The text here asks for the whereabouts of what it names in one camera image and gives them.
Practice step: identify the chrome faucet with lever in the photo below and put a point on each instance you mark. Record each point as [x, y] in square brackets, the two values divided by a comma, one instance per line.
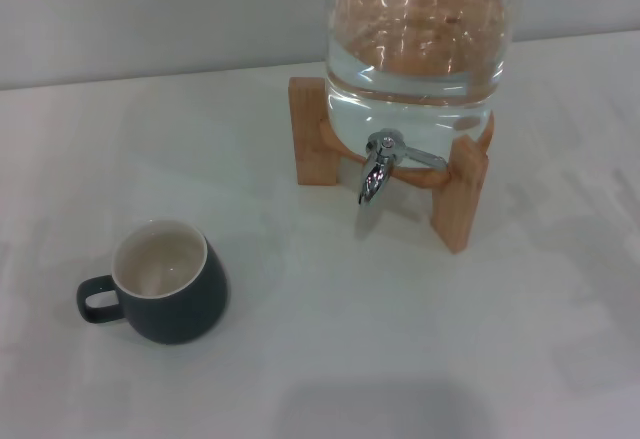
[376, 174]

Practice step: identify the black ceramic cup white inside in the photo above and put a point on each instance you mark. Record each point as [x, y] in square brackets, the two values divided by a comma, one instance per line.
[175, 309]

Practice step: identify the clear glass water dispenser jar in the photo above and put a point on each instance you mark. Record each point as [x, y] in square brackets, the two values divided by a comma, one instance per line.
[415, 69]

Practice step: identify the wooden dispenser stand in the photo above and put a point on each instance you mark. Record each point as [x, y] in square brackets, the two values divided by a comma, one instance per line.
[311, 129]

